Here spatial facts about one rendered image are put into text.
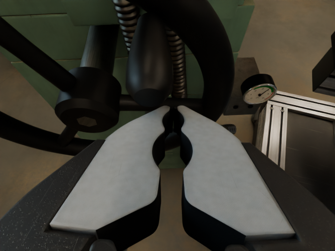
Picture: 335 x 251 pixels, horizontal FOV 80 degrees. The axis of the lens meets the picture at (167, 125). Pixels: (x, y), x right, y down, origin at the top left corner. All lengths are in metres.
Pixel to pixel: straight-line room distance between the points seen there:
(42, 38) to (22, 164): 0.94
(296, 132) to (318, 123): 0.12
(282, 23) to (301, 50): 0.30
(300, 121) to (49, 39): 0.95
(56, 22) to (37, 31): 0.04
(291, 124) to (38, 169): 1.22
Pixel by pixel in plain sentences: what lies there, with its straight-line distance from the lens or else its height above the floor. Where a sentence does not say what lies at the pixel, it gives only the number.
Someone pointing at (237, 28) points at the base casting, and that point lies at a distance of 0.39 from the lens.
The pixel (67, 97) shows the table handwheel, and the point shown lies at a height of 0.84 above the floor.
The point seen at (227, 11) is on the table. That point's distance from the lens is 0.25.
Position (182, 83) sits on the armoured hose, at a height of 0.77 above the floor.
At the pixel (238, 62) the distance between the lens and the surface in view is 0.55.
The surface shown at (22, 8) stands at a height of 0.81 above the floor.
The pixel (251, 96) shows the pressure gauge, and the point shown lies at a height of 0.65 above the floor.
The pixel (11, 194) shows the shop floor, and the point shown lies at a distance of 1.26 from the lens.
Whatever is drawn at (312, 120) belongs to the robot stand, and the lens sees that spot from 1.08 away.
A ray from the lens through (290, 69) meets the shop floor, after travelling 1.56.
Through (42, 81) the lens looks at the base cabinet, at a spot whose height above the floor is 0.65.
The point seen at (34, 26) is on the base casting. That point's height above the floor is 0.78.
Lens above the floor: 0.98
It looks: 61 degrees down
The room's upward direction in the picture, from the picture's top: 3 degrees counter-clockwise
